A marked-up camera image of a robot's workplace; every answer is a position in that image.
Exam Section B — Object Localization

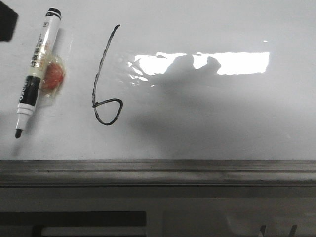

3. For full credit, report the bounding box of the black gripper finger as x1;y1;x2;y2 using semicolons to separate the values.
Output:
0;2;19;42

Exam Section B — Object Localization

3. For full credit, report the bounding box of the black and white whiteboard marker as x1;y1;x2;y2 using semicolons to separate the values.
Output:
15;7;62;139

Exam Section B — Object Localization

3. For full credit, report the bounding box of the red magnet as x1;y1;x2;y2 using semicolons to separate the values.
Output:
40;54;66;104

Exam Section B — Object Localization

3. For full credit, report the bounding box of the white whiteboard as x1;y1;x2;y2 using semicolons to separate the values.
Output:
0;0;316;160

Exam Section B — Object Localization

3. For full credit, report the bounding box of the grey cabinet under whiteboard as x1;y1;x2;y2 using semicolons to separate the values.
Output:
0;186;316;237

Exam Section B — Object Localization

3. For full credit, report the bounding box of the aluminium whiteboard frame rail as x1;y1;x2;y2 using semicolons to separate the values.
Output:
0;160;316;186

